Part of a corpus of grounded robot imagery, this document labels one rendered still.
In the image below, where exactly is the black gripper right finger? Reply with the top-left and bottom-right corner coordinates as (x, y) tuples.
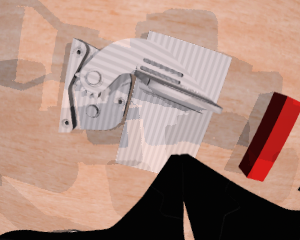
(181, 155), (300, 240)

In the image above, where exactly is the red rectangular block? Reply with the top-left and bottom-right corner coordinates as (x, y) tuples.
(238, 92), (300, 181)

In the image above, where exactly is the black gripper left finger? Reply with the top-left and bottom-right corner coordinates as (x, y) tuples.
(0, 155), (185, 240)

